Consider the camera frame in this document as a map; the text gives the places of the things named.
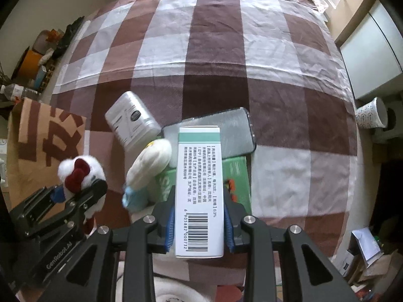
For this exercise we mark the person's white clothing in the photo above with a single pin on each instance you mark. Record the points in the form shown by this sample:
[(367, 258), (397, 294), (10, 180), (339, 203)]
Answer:
[(176, 289)]

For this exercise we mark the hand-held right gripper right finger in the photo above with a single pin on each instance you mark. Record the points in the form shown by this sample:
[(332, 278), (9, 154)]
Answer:
[(229, 229)]

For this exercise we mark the green pixel-art box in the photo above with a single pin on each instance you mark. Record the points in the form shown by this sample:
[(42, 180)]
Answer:
[(238, 176)]

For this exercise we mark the white cabinet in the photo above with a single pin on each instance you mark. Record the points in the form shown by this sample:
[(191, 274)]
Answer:
[(374, 56)]

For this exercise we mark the brown and white checked blanket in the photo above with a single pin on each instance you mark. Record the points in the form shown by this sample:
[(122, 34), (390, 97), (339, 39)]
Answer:
[(252, 69)]

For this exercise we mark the white plastic bottle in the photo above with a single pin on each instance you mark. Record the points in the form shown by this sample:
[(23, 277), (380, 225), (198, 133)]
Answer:
[(132, 116)]

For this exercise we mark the white and green medicine box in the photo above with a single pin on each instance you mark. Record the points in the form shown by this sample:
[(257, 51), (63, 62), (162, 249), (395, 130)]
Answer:
[(198, 179)]

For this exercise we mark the orange container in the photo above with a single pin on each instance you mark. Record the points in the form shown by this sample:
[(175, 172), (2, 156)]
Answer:
[(28, 64)]

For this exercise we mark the brown cardboard box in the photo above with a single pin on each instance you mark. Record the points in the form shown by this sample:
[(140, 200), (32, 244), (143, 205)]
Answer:
[(34, 138)]

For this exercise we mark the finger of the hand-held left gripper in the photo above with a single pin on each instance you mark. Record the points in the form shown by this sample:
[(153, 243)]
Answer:
[(88, 195), (58, 195)]

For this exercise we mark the black bag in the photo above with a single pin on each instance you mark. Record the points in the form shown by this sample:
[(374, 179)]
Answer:
[(67, 34)]

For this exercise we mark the white open box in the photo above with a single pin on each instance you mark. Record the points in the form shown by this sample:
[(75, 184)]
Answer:
[(366, 245)]

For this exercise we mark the white patterned cup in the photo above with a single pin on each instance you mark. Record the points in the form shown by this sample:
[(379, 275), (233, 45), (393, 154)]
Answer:
[(370, 113)]

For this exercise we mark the clear water bottle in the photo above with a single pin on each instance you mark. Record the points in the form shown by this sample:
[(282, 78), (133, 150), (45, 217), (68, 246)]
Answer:
[(19, 91)]

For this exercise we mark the white and blue plush toy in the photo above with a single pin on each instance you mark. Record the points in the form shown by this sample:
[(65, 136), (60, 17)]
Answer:
[(148, 163)]

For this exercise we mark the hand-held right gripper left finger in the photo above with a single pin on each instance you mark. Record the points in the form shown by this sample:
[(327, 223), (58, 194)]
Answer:
[(170, 226)]

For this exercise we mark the clear plastic bag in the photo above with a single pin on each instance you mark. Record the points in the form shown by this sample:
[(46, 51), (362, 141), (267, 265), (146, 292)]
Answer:
[(320, 3)]

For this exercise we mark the white plush with red bow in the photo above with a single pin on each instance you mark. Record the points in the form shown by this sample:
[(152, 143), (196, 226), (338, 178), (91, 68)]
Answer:
[(94, 166)]

